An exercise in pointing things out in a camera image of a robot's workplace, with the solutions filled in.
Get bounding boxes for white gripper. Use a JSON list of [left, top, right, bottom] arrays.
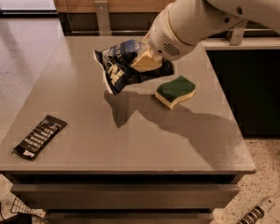
[[131, 0, 241, 73]]

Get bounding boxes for blue chip bag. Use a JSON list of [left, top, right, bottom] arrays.
[[93, 39, 175, 95]]

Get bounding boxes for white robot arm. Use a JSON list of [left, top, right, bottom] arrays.
[[132, 0, 280, 72]]

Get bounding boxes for black rxbar chocolate bar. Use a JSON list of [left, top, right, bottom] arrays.
[[14, 115, 67, 161]]

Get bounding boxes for green and yellow sponge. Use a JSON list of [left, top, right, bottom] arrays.
[[155, 76, 196, 109]]

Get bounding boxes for grey drawer cabinet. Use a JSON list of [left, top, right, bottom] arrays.
[[0, 36, 255, 224]]

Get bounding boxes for white power strip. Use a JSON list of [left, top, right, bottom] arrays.
[[237, 191, 280, 224]]

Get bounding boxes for left metal bracket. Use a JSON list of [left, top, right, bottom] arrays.
[[94, 0, 112, 36]]

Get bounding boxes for metal bracket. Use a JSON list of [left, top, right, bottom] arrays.
[[94, 0, 112, 36], [227, 20, 247, 46]]

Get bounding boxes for right metal bracket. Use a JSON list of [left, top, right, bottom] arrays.
[[227, 20, 247, 46]]

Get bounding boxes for black wire basket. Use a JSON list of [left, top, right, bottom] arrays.
[[10, 197, 34, 216]]

